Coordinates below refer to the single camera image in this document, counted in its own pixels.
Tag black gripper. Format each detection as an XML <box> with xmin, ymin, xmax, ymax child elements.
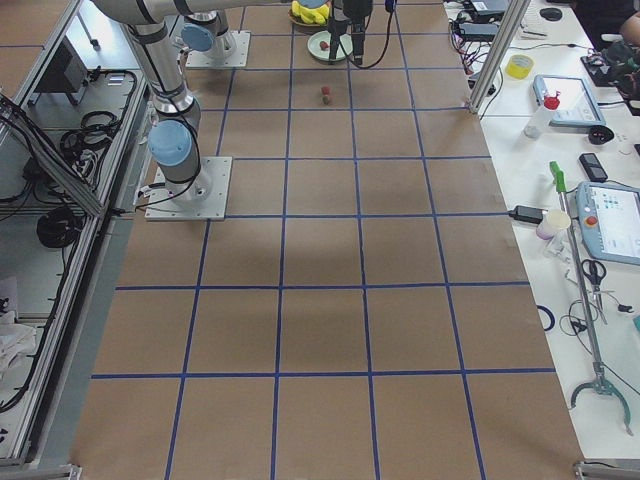
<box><xmin>328</xmin><ymin>0</ymin><xmax>373</xmax><ymax>64</ymax></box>

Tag light green plate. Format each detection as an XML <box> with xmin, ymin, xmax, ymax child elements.
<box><xmin>307</xmin><ymin>31</ymin><xmax>352</xmax><ymax>62</ymax></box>

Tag yellow banana bunch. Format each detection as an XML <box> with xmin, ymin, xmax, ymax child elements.
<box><xmin>291</xmin><ymin>1</ymin><xmax>331</xmax><ymax>23</ymax></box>

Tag woven wicker basket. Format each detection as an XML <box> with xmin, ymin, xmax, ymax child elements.
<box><xmin>288</xmin><ymin>10</ymin><xmax>327</xmax><ymax>29</ymax></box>

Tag yellow tape roll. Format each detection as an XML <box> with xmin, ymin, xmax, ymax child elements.
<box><xmin>505</xmin><ymin>54</ymin><xmax>534</xmax><ymax>80</ymax></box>

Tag clear bottle red cap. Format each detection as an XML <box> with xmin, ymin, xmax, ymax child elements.
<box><xmin>523</xmin><ymin>92</ymin><xmax>560</xmax><ymax>139</ymax></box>

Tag teach pendant far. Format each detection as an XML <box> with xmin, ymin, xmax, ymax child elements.
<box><xmin>533</xmin><ymin>74</ymin><xmax>606</xmax><ymax>128</ymax></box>

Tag teach pendant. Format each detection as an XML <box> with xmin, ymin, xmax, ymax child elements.
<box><xmin>533</xmin><ymin>74</ymin><xmax>606</xmax><ymax>128</ymax></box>
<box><xmin>575</xmin><ymin>182</ymin><xmax>639</xmax><ymax>265</ymax></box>

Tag black power adapter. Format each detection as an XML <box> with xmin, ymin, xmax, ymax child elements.
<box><xmin>508</xmin><ymin>205</ymin><xmax>547</xmax><ymax>225</ymax></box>

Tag paper cup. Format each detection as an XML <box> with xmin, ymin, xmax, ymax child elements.
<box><xmin>536</xmin><ymin>209</ymin><xmax>571</xmax><ymax>240</ymax></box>

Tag teach pendant near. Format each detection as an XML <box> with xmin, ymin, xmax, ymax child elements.
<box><xmin>575</xmin><ymin>182</ymin><xmax>639</xmax><ymax>265</ymax></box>

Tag black scissors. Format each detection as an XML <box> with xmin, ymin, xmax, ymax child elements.
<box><xmin>581</xmin><ymin>259</ymin><xmax>607</xmax><ymax>324</ymax></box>

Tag long reach grabber tool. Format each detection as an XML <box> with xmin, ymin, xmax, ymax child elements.
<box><xmin>548</xmin><ymin>160</ymin><xmax>632</xmax><ymax>435</ymax></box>

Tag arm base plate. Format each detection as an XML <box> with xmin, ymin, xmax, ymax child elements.
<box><xmin>186</xmin><ymin>30</ymin><xmax>251</xmax><ymax>70</ymax></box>
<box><xmin>144</xmin><ymin>156</ymin><xmax>232</xmax><ymax>221</ymax></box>

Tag aluminium frame post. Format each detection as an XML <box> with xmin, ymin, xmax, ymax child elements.
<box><xmin>468</xmin><ymin>0</ymin><xmax>530</xmax><ymax>114</ymax></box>

